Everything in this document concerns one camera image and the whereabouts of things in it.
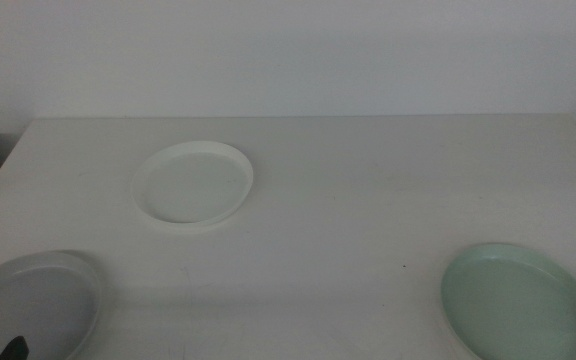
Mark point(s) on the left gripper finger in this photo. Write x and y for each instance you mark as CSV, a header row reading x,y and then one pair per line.
x,y
15,350

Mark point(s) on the grey shallow bowl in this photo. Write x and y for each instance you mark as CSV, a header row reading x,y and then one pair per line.
x,y
38,305

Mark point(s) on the white shallow bowl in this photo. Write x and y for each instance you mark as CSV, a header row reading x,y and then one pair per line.
x,y
193,185

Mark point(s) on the pale green shallow bowl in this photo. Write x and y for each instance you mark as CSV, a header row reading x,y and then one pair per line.
x,y
518,305

